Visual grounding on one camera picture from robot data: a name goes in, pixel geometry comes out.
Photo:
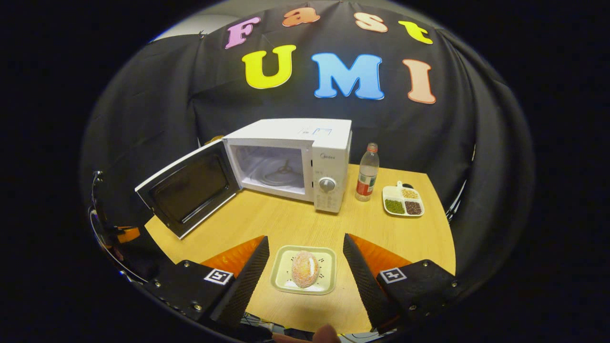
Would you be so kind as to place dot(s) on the pile of pale yellow beans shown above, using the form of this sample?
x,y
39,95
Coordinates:
x,y
410,193

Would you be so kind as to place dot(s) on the orange crumbed bun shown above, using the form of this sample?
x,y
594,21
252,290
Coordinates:
x,y
305,269

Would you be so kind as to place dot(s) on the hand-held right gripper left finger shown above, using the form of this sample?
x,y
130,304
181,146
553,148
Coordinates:
x,y
248,290

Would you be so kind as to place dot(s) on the white sectioned tray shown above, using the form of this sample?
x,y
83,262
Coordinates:
x,y
391,193

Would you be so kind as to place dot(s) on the pale green square plate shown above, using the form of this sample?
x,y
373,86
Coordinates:
x,y
281,276

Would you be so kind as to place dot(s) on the pile of dark red beans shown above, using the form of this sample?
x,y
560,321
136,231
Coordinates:
x,y
413,207

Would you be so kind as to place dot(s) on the white microwave oven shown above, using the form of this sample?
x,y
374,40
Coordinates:
x,y
329,143

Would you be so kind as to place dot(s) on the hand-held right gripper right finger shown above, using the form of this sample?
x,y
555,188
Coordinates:
x,y
364,290

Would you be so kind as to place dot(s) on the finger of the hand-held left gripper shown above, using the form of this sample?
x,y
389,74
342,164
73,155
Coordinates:
x,y
128,235

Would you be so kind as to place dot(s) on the clear bottle with red label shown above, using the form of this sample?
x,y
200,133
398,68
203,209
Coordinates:
x,y
367,176

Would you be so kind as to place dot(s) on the pile of green beans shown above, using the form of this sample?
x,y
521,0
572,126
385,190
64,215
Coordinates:
x,y
394,206

